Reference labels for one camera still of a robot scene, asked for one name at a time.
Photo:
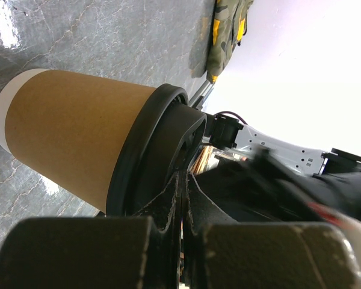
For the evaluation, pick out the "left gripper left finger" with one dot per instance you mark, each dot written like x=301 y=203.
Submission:
x=161 y=256

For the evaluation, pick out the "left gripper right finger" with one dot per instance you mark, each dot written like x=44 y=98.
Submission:
x=199 y=211

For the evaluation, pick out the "single brown paper cup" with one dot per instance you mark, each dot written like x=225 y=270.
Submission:
x=69 y=127

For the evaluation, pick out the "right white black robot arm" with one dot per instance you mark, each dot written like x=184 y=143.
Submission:
x=280 y=182

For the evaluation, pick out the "camouflage cloth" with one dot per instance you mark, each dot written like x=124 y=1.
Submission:
x=228 y=28

